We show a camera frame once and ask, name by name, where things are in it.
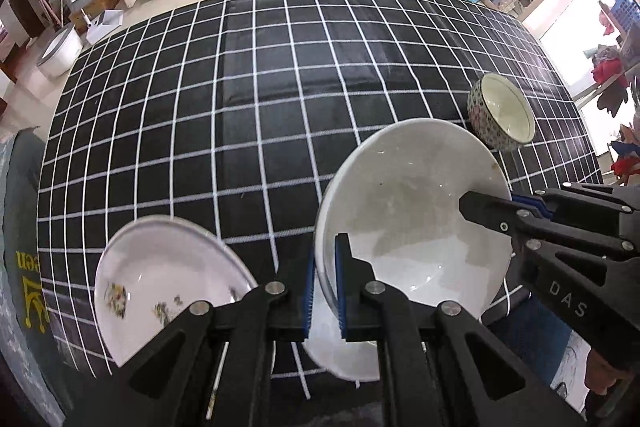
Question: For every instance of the person's blue trousers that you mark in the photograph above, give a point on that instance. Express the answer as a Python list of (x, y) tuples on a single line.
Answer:
[(530, 337)]

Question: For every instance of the cream white bowl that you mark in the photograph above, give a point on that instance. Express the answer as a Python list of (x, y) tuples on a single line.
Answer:
[(410, 207)]

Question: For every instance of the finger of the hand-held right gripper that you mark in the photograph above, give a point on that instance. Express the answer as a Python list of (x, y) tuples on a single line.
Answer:
[(590, 204), (487, 209)]

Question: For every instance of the white dustpan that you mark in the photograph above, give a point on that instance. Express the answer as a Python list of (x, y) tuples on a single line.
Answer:
[(105, 26)]

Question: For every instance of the white plate flower print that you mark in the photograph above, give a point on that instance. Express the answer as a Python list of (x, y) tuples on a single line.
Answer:
[(160, 257)]

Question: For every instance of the black white checkered tablecloth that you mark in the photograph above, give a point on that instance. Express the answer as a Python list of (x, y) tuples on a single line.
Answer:
[(200, 107)]

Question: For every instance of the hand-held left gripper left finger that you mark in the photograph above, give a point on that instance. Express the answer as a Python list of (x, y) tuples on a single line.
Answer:
[(307, 302)]

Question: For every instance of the white bucket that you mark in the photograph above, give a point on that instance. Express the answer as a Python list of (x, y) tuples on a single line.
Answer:
[(60, 52)]

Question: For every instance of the dark cloth with yellow print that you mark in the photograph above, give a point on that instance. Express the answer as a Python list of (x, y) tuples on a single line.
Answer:
[(25, 232)]

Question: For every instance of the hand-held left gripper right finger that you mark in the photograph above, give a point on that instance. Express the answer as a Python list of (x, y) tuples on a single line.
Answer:
[(342, 292)]

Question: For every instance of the blue plastic basket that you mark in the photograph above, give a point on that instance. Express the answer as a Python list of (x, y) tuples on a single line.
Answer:
[(627, 9)]

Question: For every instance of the white bowl patterned outside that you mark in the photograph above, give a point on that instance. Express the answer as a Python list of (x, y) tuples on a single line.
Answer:
[(345, 359)]

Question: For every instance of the green patterned bowl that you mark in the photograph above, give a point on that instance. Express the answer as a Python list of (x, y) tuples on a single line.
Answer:
[(500, 107)]

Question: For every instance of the person's right hand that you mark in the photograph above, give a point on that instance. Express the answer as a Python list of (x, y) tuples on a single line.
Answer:
[(607, 372)]

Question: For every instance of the pink hanging clothes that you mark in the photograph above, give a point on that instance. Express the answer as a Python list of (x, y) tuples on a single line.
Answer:
[(607, 72)]

